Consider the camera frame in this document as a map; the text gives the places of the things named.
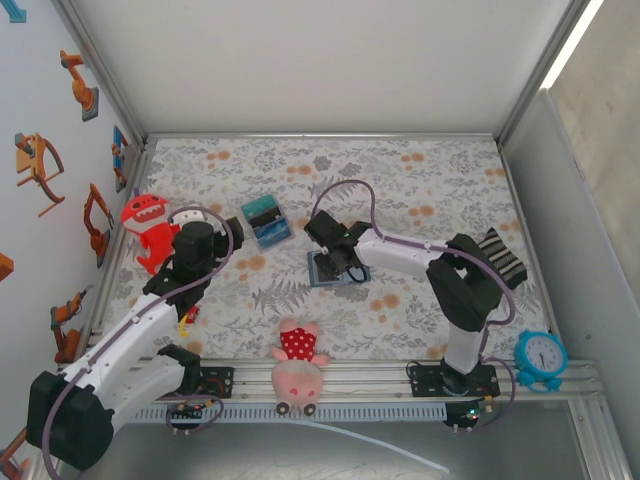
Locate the blue alarm clock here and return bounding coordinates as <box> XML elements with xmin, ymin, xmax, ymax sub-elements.
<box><xmin>513</xmin><ymin>329</ymin><xmax>570</xmax><ymax>394</ymax></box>

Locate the aluminium back rail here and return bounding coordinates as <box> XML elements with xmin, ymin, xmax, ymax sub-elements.
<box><xmin>144</xmin><ymin>131</ymin><xmax>501</xmax><ymax>143</ymax></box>

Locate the floral patterned table mat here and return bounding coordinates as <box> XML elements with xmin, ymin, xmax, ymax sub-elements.
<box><xmin>102</xmin><ymin>137</ymin><xmax>556</xmax><ymax>361</ymax></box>

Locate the white slotted cable duct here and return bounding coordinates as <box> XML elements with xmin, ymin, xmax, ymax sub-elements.
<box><xmin>132</xmin><ymin>403</ymin><xmax>448</xmax><ymax>423</ymax></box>

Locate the red shark plush toy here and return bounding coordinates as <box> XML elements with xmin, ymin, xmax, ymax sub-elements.
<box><xmin>120</xmin><ymin>193</ymin><xmax>184</xmax><ymax>275</ymax></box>

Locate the thin white tube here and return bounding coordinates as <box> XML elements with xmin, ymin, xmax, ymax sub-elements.
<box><xmin>287</xmin><ymin>418</ymin><xmax>451</xmax><ymax>475</ymax></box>

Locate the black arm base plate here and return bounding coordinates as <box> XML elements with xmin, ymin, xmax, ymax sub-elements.
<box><xmin>409</xmin><ymin>363</ymin><xmax>501</xmax><ymax>399</ymax></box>
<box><xmin>194</xmin><ymin>366</ymin><xmax>236</xmax><ymax>400</ymax></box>

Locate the wide aluminium front rail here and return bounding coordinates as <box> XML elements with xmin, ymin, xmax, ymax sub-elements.
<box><xmin>49</xmin><ymin>359</ymin><xmax>606</xmax><ymax>405</ymax></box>

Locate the teal card stack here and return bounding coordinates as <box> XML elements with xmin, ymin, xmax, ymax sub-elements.
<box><xmin>242</xmin><ymin>196</ymin><xmax>279</xmax><ymax>219</ymax></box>

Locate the aluminium frame post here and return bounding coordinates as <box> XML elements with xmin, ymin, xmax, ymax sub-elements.
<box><xmin>497</xmin><ymin>0</ymin><xmax>594</xmax><ymax>146</ymax></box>
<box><xmin>52</xmin><ymin>0</ymin><xmax>150</xmax><ymax>146</ymax></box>

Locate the black beige striped sock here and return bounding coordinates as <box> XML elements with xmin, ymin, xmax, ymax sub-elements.
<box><xmin>477</xmin><ymin>227</ymin><xmax>530</xmax><ymax>290</ymax></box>

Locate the white LED light strip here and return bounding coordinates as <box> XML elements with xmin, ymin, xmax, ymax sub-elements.
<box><xmin>539</xmin><ymin>0</ymin><xmax>609</xmax><ymax>92</ymax></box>

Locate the blue open box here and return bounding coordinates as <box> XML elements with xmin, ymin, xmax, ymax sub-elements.
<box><xmin>240</xmin><ymin>194</ymin><xmax>293</xmax><ymax>253</ymax></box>

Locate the blue orange wall sticker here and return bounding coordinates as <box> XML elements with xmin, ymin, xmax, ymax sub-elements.
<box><xmin>110</xmin><ymin>125</ymin><xmax>131</xmax><ymax>194</ymax></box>

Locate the round black circuit board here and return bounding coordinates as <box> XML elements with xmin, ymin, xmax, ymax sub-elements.
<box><xmin>443</xmin><ymin>399</ymin><xmax>494</xmax><ymax>434</ymax></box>
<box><xmin>167</xmin><ymin>399</ymin><xmax>222</xmax><ymax>437</ymax></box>

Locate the orange claw gripper wall sticker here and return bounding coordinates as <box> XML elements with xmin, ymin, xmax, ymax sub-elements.
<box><xmin>13</xmin><ymin>132</ymin><xmax>66</xmax><ymax>219</ymax></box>

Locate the pink pig plush toy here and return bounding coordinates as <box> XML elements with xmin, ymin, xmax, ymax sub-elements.
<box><xmin>270</xmin><ymin>319</ymin><xmax>331</xmax><ymax>417</ymax></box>

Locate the small red yellow toy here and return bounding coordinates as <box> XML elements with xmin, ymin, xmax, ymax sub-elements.
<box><xmin>178</xmin><ymin>305</ymin><xmax>201</xmax><ymax>338</ymax></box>

